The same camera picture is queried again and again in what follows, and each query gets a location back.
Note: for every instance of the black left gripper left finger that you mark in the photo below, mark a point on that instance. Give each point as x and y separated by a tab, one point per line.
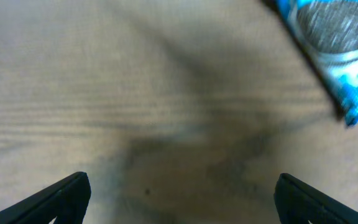
65	201

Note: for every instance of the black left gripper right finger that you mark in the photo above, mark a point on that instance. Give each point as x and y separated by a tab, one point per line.
299	203

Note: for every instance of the blue Oreo cookie pack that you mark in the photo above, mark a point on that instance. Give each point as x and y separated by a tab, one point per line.
327	30

